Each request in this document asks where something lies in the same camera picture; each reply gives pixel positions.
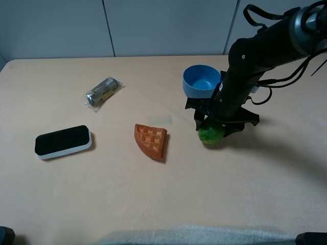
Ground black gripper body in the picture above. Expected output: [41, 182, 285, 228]
[185, 84, 260, 126]

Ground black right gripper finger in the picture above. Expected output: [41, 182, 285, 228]
[223, 123, 245, 138]

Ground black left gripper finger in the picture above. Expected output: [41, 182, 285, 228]
[194, 110, 207, 131]

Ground green lime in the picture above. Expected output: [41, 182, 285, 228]
[198, 121, 225, 145]

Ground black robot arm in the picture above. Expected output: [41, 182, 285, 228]
[183, 1, 326, 144]

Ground black object bottom right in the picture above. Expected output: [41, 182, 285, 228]
[295, 232, 327, 245]

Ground black object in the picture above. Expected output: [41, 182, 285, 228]
[0, 226, 15, 245]
[295, 232, 327, 245]

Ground black object bottom left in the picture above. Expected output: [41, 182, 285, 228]
[0, 226, 15, 245]

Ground blue bowl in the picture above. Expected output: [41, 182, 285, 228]
[182, 64, 221, 99]

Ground orange waffle wedge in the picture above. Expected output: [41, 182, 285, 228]
[134, 124, 167, 162]

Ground wrapped green snack roll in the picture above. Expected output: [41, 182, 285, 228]
[85, 77, 125, 112]

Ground black and white eraser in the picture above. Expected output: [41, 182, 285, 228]
[34, 125, 92, 160]

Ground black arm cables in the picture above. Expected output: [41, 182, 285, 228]
[242, 4, 327, 105]

